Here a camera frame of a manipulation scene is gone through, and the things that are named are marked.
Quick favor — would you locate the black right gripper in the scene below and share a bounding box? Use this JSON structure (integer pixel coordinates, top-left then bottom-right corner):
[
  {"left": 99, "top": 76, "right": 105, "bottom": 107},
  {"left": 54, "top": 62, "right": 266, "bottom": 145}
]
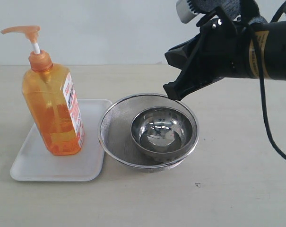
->
[{"left": 163, "top": 0, "right": 256, "bottom": 101}]

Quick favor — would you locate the orange pump soap bottle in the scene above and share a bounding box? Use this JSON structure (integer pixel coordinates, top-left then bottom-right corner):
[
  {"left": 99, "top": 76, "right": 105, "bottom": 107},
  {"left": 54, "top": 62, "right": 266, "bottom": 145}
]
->
[{"left": 1, "top": 26, "right": 85, "bottom": 156}]

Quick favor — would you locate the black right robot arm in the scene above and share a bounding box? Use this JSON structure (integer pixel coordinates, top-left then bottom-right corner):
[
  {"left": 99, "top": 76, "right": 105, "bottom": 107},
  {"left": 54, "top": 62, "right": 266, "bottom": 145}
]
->
[{"left": 164, "top": 0, "right": 286, "bottom": 100}]

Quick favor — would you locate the small stainless steel bowl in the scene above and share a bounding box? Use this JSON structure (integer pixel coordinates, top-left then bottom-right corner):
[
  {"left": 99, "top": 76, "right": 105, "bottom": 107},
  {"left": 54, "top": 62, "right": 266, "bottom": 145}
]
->
[{"left": 130, "top": 106, "right": 197, "bottom": 156}]

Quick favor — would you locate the steel mesh colander bowl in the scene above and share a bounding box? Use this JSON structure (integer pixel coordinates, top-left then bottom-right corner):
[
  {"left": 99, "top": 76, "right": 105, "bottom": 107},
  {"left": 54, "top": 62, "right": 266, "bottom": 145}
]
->
[{"left": 98, "top": 93, "right": 199, "bottom": 172}]

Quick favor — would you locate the white rectangular plastic tray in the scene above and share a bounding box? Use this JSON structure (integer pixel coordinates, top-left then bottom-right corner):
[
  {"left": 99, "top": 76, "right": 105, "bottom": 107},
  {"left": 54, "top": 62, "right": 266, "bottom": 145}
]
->
[{"left": 10, "top": 99, "right": 112, "bottom": 182}]

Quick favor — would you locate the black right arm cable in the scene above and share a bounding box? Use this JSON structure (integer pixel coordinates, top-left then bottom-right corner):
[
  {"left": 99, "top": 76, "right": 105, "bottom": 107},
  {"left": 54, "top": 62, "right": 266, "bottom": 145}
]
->
[{"left": 242, "top": 0, "right": 286, "bottom": 166}]

